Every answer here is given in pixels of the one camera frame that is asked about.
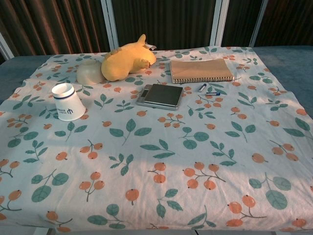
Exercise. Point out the silver digital kitchen scale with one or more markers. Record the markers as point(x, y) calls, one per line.
point(162, 95)

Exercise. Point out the white window frame post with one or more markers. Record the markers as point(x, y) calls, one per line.
point(258, 23)
point(109, 24)
point(218, 22)

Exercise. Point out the blue and white pen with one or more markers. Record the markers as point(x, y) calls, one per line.
point(202, 87)

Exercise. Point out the white paper cup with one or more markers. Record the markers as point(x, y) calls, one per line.
point(69, 106)

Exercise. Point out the blue white battery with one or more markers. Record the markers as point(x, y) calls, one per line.
point(212, 93)

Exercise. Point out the brown spiral notebook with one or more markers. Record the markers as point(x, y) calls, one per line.
point(200, 70)

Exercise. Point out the yellow plush toy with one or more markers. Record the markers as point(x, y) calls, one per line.
point(123, 63)

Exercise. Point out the floral fruit print tablecloth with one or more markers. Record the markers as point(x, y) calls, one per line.
point(156, 151)

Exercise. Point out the cream ceramic bowl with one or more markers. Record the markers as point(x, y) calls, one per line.
point(88, 73)

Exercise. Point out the dark brown curtain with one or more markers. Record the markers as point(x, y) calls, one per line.
point(58, 24)

